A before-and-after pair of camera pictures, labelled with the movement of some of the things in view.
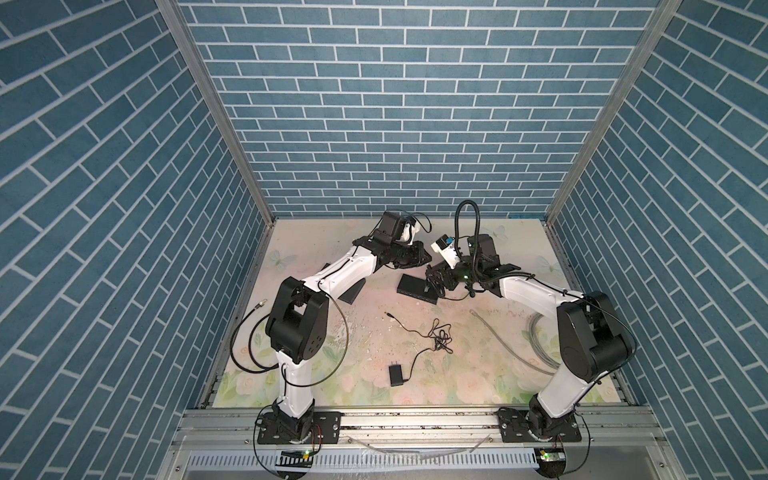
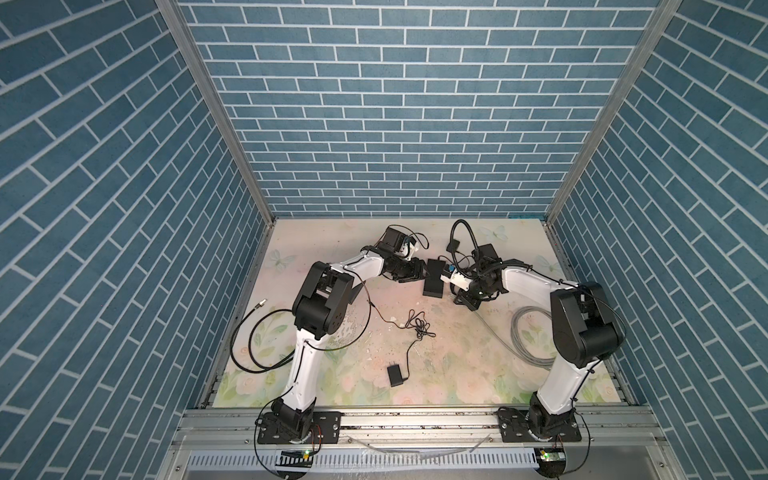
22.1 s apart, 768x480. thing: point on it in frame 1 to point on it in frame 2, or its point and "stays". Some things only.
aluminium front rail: [421, 428] stays
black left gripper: [417, 248] to [414, 270]
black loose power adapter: [396, 377] stays
